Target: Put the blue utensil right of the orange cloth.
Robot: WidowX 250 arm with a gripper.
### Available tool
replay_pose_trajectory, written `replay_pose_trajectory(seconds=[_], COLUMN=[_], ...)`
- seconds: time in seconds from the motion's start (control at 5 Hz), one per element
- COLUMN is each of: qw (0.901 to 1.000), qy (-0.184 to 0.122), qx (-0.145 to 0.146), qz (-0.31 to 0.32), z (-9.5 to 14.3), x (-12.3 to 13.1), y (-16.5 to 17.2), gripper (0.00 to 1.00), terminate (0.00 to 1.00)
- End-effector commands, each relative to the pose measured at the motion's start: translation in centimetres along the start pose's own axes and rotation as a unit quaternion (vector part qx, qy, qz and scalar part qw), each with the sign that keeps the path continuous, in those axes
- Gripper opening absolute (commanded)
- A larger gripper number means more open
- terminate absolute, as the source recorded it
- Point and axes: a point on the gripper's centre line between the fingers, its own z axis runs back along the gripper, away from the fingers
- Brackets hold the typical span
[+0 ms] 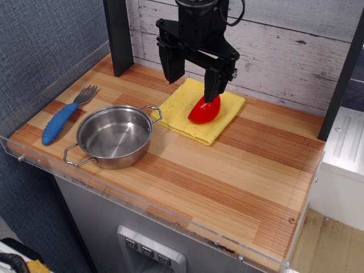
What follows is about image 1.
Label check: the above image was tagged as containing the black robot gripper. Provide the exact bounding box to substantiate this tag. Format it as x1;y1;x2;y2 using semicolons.
156;1;239;102

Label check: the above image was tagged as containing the blue handled metal fork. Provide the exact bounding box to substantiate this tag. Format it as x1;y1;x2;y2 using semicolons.
42;85;98;146

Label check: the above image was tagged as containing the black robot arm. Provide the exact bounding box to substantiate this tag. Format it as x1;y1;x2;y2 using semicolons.
156;1;239;103

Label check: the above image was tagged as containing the yellow folded cloth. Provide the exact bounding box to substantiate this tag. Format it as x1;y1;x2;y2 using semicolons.
151;78;245;146

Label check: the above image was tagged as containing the red plastic half tomato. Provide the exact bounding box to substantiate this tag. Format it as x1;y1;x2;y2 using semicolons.
188;96;221;124

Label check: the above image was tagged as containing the stainless steel pot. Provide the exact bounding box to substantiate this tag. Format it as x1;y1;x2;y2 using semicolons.
63;105;163;169

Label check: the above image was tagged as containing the silver toy fridge cabinet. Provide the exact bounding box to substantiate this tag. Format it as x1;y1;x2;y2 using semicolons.
52;173;274;273

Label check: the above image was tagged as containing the white ridged toy sink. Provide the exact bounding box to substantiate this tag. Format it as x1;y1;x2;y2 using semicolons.
308;107;363;230

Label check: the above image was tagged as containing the silver dispenser button panel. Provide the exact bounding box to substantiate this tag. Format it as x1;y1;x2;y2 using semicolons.
117;225;187;272

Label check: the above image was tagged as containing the clear acrylic table guard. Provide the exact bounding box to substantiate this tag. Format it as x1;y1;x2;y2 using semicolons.
0;39;325;273

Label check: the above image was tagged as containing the yellow black object at corner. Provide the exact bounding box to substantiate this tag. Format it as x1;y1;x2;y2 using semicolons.
1;238;52;273

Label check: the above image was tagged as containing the dark right upright post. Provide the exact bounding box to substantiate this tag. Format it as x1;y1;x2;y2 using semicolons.
317;11;363;141

